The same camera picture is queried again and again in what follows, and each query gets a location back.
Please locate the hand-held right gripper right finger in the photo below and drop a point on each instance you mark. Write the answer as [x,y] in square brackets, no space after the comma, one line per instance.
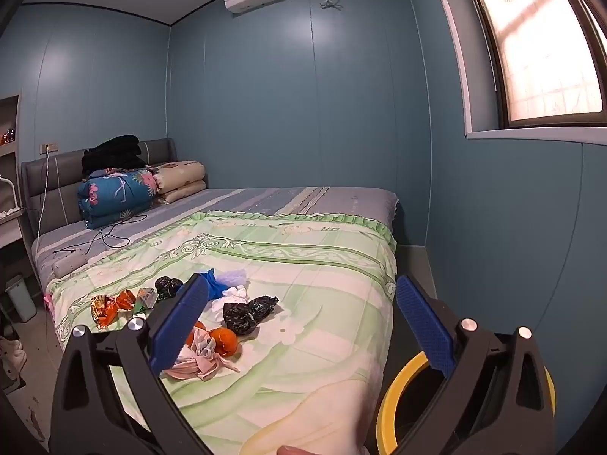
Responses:
[424,327]

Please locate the pale green small bin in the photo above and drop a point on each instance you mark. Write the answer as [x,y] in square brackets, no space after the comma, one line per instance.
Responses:
[21,298]

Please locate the blue floral folded quilt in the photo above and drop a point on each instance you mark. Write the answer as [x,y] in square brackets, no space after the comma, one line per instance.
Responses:
[114,194]

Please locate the small orange snack wrapper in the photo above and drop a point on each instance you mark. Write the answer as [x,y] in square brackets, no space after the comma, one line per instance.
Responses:
[125,299]

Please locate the purple foam net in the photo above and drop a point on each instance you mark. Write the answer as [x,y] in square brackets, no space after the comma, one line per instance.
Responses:
[232,276]

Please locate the person's right hand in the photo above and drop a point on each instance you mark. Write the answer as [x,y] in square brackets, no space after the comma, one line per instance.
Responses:
[293,450]

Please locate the yellow round bin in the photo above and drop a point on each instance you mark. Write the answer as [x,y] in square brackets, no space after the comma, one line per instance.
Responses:
[386,417]

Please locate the pinkish tissue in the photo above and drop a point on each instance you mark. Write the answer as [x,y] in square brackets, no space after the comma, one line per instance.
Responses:
[199,365]

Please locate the white shoes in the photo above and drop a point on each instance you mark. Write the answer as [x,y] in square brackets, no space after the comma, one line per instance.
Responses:
[12,355]

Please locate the white tissue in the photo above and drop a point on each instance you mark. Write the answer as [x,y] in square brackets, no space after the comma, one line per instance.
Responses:
[227,296]

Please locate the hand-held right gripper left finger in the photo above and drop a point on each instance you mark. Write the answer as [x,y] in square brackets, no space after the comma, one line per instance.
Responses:
[182,322]

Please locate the beige pillows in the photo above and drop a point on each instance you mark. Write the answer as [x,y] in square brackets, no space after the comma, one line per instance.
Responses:
[182,177]

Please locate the bed with striped sheet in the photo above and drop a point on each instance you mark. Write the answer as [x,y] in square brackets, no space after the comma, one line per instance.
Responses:
[284,199]

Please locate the large orange snack wrapper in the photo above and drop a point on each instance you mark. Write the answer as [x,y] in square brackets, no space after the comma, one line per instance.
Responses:
[102,310]

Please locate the grey power strip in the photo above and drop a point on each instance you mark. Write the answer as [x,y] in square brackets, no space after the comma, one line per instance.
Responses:
[69,265]

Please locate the grey bed headboard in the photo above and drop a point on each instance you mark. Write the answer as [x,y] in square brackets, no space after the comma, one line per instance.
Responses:
[57,175]

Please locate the orange peel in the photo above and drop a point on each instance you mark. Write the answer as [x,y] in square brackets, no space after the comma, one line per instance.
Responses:
[225,341]
[197,334]

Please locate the wall socket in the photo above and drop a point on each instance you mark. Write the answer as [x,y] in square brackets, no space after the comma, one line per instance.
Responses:
[49,148]

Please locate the black clothes pile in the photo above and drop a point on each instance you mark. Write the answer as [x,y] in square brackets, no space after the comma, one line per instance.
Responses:
[114,154]

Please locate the small amber bottles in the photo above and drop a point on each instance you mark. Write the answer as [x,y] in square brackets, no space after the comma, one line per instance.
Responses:
[7,136]

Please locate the green floral quilt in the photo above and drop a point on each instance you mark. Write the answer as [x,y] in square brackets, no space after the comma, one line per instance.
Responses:
[308,294]

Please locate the small black plastic bag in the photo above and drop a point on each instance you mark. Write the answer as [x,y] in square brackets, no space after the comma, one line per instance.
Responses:
[167,286]

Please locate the blue plastic bag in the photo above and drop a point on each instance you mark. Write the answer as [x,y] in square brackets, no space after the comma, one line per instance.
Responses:
[213,284]

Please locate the white wall shelf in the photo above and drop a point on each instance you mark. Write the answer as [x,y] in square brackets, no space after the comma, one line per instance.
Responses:
[9,156]

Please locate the window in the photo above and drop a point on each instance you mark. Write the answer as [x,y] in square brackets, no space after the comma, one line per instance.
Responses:
[545,57]

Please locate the black knotted plastic bag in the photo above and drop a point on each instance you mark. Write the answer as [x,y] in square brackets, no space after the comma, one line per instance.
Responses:
[239,320]
[263,307]

